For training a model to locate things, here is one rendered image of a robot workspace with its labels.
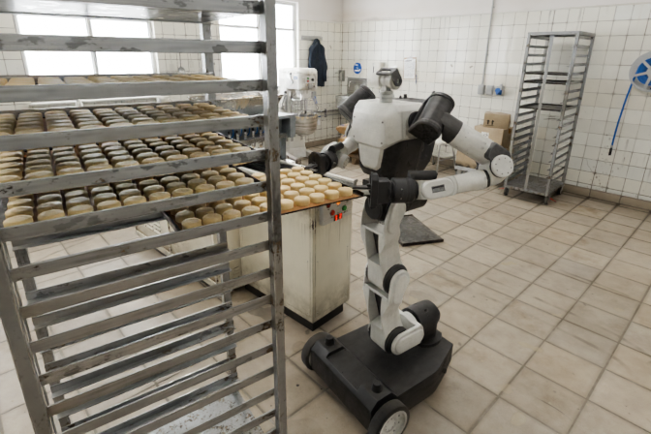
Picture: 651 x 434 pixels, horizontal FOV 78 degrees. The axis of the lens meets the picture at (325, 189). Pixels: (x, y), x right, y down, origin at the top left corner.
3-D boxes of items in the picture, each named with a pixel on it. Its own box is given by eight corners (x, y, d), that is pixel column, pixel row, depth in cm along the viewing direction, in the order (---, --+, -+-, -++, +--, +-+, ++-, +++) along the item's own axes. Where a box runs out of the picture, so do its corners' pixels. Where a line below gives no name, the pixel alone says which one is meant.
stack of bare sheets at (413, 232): (376, 220, 403) (376, 217, 402) (412, 216, 413) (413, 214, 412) (402, 246, 348) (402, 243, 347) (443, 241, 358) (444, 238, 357)
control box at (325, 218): (318, 224, 218) (319, 201, 213) (347, 212, 235) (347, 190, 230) (323, 226, 215) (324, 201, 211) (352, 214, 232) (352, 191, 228)
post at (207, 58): (236, 390, 183) (203, -27, 128) (238, 395, 180) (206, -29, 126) (230, 393, 181) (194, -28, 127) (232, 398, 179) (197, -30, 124)
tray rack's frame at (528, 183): (520, 181, 520) (545, 34, 463) (564, 191, 486) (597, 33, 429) (501, 193, 476) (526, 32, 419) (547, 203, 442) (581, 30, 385)
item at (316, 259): (241, 291, 281) (232, 168, 253) (278, 272, 305) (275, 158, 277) (312, 336, 236) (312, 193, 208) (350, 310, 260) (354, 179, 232)
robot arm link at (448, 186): (416, 201, 142) (452, 194, 143) (424, 201, 133) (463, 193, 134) (413, 182, 142) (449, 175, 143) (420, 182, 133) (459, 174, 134)
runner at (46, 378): (275, 294, 126) (274, 287, 125) (279, 299, 124) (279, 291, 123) (25, 384, 91) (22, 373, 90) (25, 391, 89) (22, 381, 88)
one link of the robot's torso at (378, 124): (390, 162, 190) (394, 84, 178) (449, 179, 163) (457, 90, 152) (340, 172, 174) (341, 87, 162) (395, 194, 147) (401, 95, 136)
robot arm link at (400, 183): (366, 201, 145) (398, 201, 145) (371, 212, 135) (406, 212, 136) (368, 169, 140) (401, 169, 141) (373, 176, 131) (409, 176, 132)
